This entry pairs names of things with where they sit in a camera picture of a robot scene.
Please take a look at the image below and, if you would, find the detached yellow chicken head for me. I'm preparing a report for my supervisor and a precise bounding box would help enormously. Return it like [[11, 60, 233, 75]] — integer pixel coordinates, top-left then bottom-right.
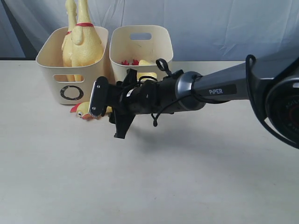
[[70, 101, 102, 121]]

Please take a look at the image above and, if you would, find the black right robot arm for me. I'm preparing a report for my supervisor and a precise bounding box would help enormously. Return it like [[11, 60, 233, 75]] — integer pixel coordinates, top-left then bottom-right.
[[109, 54, 299, 148]]

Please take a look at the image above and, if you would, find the cream bin marked X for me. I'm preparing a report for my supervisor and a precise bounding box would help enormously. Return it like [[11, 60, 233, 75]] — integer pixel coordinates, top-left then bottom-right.
[[109, 25, 173, 81]]

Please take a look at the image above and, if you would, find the cream bin marked O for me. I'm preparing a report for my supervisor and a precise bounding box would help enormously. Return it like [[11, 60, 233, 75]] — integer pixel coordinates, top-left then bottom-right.
[[36, 26, 114, 105]]

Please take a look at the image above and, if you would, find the yellow rubber chicken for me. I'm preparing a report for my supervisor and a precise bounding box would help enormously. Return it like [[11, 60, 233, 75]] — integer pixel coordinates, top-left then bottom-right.
[[70, 0, 105, 84], [61, 0, 78, 83]]

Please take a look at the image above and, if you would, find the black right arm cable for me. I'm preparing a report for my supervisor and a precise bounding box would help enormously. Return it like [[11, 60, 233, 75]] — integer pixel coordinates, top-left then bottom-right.
[[150, 58, 204, 128]]

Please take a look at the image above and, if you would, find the headless yellow chicken body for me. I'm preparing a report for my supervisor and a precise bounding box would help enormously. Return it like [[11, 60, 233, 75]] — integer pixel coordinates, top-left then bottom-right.
[[121, 58, 157, 81]]

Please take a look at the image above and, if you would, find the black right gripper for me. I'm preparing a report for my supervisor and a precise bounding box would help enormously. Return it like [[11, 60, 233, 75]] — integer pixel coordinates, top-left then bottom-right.
[[107, 69, 163, 139]]

